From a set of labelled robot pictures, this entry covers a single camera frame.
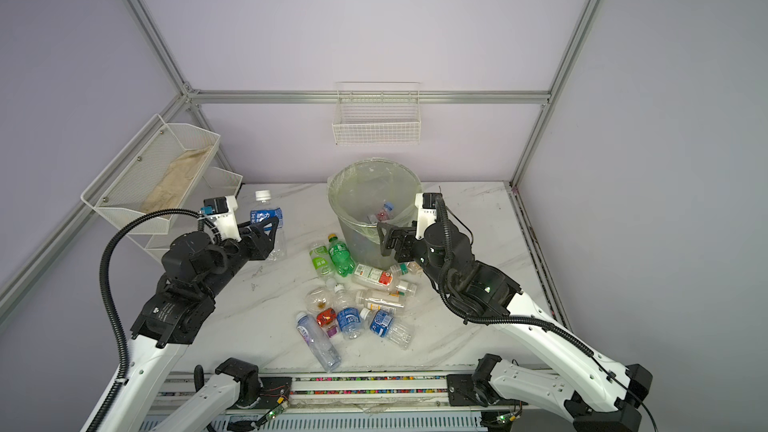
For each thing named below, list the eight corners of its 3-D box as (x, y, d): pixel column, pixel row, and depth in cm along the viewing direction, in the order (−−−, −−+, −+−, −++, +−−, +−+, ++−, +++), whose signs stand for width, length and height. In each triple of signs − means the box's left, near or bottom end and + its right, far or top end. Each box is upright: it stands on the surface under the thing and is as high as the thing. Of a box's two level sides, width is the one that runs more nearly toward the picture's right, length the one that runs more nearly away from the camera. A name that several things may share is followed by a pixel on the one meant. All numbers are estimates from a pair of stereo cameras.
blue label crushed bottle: (368, 332, 85) (367, 325, 80) (380, 311, 89) (379, 303, 84) (406, 352, 81) (407, 346, 77) (416, 329, 85) (417, 323, 81)
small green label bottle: (319, 284, 94) (316, 277, 90) (310, 254, 101) (307, 246, 98) (337, 277, 96) (335, 270, 92) (328, 248, 103) (325, 240, 99)
